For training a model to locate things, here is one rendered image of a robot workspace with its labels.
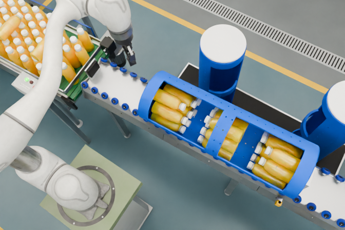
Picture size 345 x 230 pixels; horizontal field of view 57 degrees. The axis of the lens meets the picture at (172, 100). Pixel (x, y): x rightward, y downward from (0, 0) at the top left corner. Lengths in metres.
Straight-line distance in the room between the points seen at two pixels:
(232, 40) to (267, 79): 1.16
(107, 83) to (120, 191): 0.71
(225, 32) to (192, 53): 1.18
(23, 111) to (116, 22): 0.41
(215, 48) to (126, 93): 0.61
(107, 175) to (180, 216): 1.12
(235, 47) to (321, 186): 0.89
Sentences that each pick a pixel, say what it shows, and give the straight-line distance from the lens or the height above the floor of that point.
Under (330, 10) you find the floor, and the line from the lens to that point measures 3.72.
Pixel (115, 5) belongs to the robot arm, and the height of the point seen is 1.88.
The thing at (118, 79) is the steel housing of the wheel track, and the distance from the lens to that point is 2.02.
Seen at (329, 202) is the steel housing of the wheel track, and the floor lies 0.93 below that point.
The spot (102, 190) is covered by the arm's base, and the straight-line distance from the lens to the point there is 1.65.
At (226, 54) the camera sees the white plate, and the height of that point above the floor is 1.04.
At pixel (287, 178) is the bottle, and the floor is 1.12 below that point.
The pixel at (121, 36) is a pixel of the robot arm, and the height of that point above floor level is 1.73.
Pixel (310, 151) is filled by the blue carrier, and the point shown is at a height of 1.22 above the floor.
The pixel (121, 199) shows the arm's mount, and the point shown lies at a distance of 1.65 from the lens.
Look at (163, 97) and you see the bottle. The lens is 1.64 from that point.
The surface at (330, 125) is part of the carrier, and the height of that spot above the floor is 0.94.
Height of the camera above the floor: 2.66
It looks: 65 degrees down
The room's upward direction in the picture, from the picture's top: 9 degrees counter-clockwise
